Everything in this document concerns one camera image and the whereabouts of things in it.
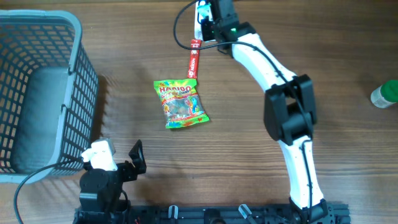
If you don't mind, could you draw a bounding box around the teal tissue packet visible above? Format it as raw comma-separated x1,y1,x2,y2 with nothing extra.
197,0,211,18

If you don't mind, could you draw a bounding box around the green Haribo gummy bag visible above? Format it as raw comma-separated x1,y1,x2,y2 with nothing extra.
154,78,210,129

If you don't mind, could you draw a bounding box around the red coffee stick sachet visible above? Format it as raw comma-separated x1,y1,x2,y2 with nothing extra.
187,39,201,79

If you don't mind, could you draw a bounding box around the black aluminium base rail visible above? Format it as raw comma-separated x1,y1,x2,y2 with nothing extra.
73,203,351,224

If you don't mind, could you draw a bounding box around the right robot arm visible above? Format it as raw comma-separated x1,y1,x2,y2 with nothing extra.
195,18,328,223

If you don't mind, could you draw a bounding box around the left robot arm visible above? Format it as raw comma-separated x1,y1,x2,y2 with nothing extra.
73,139,147,223

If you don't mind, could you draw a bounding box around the green lid jar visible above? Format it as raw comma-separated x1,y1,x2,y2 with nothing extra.
371,80,398,108

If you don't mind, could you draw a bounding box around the grey plastic shopping basket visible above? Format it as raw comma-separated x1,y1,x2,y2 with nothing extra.
1,10,99,184

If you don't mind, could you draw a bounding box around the white barcode scanner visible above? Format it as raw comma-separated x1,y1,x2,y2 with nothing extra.
194,1,213,41

